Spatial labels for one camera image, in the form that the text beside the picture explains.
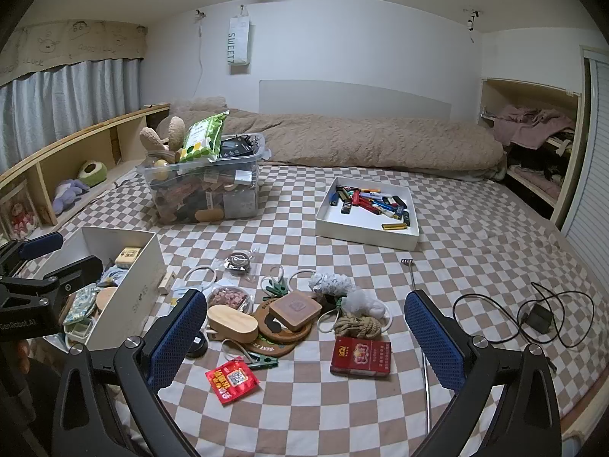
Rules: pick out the black power adapter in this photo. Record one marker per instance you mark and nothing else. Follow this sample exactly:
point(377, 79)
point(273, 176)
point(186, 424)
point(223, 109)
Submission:
point(536, 316)

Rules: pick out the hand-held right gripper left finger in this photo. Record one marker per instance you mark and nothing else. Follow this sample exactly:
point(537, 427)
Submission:
point(178, 333)

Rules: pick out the oval wooden box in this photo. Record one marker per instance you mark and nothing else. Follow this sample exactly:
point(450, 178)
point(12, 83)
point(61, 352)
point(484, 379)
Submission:
point(233, 322)

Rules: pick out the blue white packet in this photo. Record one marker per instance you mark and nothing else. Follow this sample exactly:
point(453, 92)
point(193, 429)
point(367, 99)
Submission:
point(113, 277)

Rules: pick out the round wooden lid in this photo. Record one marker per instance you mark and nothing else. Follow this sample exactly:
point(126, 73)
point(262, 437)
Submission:
point(108, 301)

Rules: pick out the brown blanket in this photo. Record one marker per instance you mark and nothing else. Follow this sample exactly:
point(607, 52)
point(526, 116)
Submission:
point(380, 140)

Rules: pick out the black box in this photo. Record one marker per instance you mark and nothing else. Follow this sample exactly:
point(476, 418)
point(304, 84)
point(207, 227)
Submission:
point(238, 147)

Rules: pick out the white mesh sponge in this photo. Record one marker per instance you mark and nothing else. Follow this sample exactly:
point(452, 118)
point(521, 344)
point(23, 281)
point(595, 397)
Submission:
point(364, 305)

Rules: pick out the green clothespin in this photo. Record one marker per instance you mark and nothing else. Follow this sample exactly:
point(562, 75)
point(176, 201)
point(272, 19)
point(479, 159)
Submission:
point(261, 365)
point(338, 302)
point(275, 288)

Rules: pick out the red doll in clear case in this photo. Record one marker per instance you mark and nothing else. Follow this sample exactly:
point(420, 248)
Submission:
point(16, 214)

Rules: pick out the round wooden coaster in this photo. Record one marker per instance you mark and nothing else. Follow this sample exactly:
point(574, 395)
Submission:
point(273, 340)

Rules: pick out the hanging paper bag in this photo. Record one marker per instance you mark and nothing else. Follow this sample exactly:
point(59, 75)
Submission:
point(239, 40)

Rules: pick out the open closet shelf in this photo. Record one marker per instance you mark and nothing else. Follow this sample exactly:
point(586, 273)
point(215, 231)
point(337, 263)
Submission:
point(568, 162)

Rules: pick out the cream tile box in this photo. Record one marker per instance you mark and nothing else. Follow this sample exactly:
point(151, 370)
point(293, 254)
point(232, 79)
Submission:
point(128, 257)

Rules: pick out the metal item in clear bag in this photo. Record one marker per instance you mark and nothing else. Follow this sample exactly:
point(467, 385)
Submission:
point(239, 262)

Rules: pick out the floral fabric pouch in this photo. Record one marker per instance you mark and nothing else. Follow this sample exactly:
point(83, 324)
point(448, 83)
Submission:
point(81, 305)

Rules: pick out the green wet wipes pack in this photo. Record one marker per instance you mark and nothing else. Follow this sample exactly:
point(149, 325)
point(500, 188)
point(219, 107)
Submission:
point(205, 140)

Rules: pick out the brown fuzzy slippers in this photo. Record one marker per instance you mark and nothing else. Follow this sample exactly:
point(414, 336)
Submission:
point(164, 135)

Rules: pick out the red foil packet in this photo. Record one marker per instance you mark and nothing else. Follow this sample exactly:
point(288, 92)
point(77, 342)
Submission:
point(232, 380)

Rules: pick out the purple plush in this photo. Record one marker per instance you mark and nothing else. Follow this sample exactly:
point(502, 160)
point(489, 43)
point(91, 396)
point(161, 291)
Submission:
point(69, 193)

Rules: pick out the pile of clothes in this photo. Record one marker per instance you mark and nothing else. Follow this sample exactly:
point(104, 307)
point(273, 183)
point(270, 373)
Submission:
point(533, 126)

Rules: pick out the white storage box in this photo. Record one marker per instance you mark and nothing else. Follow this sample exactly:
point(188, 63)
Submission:
point(133, 290)

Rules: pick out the white shallow tray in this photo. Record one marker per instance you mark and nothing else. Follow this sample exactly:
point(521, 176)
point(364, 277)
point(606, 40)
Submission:
point(361, 228)

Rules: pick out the grey curtain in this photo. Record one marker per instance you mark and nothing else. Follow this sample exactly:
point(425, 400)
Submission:
point(71, 100)

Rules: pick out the yellow ball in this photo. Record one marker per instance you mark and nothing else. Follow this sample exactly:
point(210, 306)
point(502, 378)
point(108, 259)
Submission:
point(160, 163)

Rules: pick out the checkered bed sheet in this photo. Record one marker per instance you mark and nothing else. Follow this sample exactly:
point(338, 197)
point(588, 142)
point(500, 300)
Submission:
point(309, 390)

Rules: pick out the black round jar lid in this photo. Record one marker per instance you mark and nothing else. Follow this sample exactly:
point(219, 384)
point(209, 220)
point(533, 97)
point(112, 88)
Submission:
point(196, 346)

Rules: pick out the pile of lighters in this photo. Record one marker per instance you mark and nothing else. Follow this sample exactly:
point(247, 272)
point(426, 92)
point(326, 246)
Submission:
point(376, 202)

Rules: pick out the avocado plush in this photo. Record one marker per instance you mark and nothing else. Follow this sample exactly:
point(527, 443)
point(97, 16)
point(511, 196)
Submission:
point(91, 173)

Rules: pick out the metal back scratcher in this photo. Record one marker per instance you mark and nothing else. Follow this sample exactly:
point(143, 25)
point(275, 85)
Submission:
point(421, 342)

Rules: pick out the wooden bedside shelf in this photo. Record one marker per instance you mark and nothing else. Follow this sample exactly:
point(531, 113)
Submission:
point(71, 152)

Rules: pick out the patterned white cloth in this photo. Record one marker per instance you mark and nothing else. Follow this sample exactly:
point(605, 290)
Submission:
point(333, 283)

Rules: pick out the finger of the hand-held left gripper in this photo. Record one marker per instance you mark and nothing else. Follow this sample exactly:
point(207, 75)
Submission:
point(78, 271)
point(43, 244)

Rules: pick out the clear meat snack packet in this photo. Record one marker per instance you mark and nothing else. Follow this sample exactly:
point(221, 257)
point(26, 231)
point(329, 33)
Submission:
point(228, 296)

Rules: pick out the clear plastic bin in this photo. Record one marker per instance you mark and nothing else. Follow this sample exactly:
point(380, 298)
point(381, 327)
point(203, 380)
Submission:
point(204, 185)

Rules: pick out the beige printed valance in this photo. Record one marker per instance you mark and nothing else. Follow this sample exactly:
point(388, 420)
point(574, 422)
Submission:
point(71, 43)

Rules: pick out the white sliding door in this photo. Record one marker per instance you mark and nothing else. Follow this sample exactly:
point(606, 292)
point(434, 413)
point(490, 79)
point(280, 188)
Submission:
point(592, 176)

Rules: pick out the small wooden block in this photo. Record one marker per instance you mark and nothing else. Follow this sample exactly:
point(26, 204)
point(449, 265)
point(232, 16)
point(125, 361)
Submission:
point(167, 282)

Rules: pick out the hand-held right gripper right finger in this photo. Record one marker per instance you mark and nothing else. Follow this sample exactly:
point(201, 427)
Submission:
point(435, 338)

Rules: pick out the red cigarette pack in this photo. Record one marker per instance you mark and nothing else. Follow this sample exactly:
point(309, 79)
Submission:
point(362, 356)

